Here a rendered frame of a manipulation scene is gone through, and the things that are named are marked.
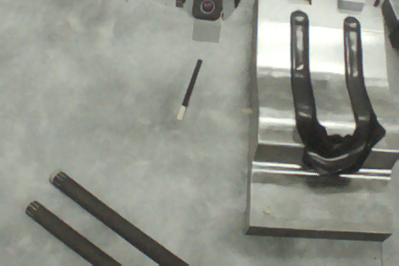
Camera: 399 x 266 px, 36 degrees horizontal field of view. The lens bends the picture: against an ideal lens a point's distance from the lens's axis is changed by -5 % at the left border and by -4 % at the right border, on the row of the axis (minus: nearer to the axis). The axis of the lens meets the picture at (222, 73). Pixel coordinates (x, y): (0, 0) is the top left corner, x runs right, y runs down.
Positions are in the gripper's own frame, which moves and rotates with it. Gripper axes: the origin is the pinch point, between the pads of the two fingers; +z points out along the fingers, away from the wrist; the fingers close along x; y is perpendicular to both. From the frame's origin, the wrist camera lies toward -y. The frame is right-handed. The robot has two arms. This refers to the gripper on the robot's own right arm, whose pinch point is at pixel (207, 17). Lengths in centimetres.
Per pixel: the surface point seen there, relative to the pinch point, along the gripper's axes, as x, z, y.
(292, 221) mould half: -17.4, 8.9, -34.3
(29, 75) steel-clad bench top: 34.3, 15.0, -7.1
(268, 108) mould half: -11.6, 2.0, -16.4
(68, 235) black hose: 20.8, 10.4, -39.8
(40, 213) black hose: 26.4, 11.5, -36.0
